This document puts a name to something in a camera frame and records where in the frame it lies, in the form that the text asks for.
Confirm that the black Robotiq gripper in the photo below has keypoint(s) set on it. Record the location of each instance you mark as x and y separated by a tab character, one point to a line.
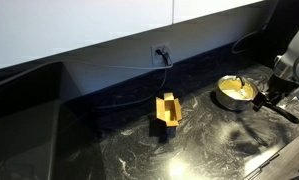
280	86

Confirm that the round glass pot lid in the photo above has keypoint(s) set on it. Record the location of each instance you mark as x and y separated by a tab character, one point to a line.
237	87

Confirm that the blue Barilla pasta box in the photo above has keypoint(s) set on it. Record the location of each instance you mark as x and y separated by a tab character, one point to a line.
169	110

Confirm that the glossy black box appliance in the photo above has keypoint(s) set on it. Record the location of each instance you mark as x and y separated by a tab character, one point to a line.
22	133

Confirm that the white wall power outlet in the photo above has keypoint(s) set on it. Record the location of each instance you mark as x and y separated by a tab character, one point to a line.
154	60

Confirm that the white wall cabinet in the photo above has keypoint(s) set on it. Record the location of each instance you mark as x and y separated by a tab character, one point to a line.
72	26

